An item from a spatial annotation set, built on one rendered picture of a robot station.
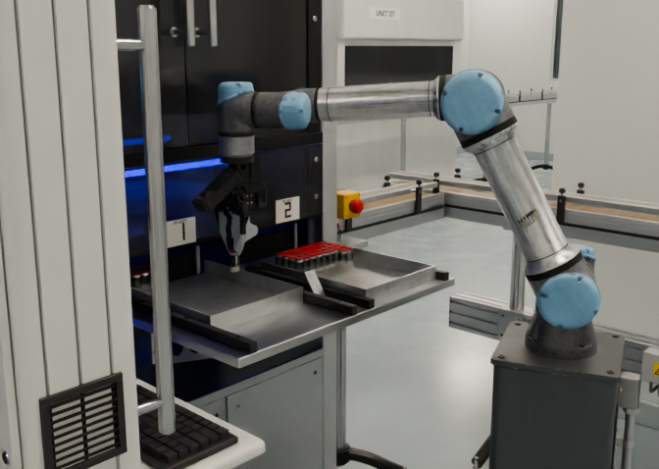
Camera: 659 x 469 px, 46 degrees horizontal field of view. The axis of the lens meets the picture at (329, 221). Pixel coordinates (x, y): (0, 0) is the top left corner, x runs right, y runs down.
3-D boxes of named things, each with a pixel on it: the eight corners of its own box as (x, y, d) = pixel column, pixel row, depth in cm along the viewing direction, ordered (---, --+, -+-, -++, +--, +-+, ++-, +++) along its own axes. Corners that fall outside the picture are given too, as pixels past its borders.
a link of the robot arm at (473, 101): (606, 297, 161) (489, 57, 157) (613, 321, 147) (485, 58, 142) (551, 319, 164) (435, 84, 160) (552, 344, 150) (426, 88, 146)
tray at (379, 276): (261, 275, 194) (260, 261, 193) (331, 255, 212) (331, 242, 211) (366, 304, 171) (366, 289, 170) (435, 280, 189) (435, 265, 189)
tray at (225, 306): (114, 296, 176) (113, 282, 176) (205, 273, 195) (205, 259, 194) (210, 333, 154) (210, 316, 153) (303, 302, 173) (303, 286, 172)
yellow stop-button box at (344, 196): (325, 216, 223) (325, 191, 222) (341, 212, 228) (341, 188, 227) (344, 220, 218) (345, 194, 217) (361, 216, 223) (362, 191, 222)
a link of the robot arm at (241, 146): (234, 137, 160) (209, 134, 166) (234, 160, 161) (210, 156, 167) (261, 134, 166) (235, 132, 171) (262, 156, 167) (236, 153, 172)
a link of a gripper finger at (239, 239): (263, 252, 171) (260, 210, 169) (242, 257, 167) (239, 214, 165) (253, 250, 173) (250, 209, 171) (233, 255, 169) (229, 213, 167)
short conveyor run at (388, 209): (313, 256, 226) (313, 202, 222) (276, 246, 236) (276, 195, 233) (448, 219, 275) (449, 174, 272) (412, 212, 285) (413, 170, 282)
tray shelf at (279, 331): (95, 310, 173) (94, 302, 173) (313, 251, 224) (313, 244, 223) (238, 368, 142) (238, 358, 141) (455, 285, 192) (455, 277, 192)
